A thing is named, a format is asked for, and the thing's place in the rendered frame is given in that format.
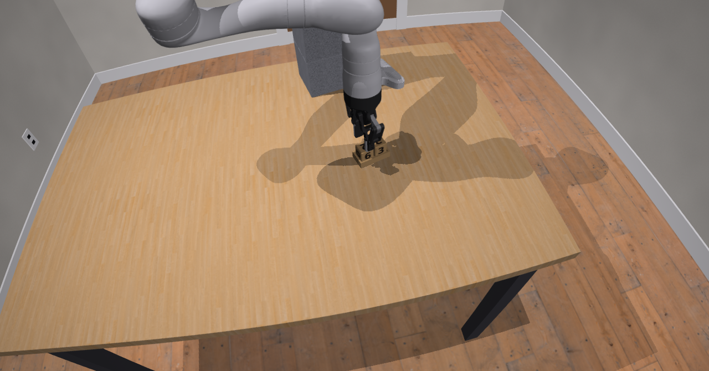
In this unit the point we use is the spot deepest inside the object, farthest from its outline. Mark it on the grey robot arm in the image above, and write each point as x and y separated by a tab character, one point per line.
179	23

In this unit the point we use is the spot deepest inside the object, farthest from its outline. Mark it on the tan wooden number cube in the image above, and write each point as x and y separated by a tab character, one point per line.
380	147
361	153

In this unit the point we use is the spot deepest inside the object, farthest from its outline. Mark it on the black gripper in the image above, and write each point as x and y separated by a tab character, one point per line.
365	117

